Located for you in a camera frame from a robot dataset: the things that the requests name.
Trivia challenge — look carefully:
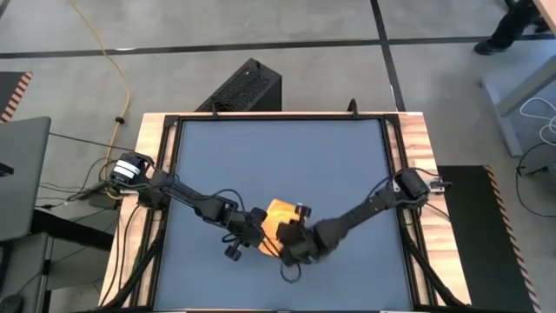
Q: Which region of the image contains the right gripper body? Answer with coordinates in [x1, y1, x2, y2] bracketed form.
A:
[276, 204, 325, 266]

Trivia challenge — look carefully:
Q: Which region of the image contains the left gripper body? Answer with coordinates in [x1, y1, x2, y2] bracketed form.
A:
[224, 208, 268, 263]

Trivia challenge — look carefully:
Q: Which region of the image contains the orange towel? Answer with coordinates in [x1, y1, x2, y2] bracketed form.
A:
[258, 198, 305, 258]

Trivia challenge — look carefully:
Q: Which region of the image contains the grey-blue table mat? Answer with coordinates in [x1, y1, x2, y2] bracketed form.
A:
[154, 119, 414, 310]

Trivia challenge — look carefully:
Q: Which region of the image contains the black computer tower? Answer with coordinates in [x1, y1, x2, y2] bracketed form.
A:
[195, 57, 283, 113]

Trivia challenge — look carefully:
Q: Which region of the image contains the wooden table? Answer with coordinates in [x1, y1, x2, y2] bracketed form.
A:
[98, 111, 473, 312]

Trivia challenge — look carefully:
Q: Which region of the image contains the black shelf board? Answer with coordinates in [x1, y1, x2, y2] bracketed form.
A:
[30, 208, 116, 252]

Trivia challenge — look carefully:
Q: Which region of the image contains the black hazard-striped floor mat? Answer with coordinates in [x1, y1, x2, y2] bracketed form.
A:
[436, 164, 542, 313]
[0, 71, 34, 123]

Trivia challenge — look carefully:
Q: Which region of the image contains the grey cabinet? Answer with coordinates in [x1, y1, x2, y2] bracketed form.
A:
[0, 232, 53, 313]

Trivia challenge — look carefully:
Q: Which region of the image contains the grey desk leg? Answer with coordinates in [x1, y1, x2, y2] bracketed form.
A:
[479, 54, 556, 158]

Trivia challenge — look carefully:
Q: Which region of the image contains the person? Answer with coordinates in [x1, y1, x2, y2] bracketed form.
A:
[473, 0, 551, 57]

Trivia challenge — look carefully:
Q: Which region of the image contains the wooden desk corner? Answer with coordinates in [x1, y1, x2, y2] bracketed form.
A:
[533, 0, 556, 34]

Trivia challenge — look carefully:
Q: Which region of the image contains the black table frame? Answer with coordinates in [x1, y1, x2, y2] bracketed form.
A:
[145, 113, 435, 313]

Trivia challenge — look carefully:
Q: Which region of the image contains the yellow floor cable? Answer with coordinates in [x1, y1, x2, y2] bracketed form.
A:
[68, 0, 131, 201]

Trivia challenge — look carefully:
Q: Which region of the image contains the black floor cable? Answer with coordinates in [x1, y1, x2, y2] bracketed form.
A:
[514, 142, 556, 218]

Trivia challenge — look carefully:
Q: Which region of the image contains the white cable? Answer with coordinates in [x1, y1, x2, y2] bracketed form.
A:
[519, 96, 556, 148]

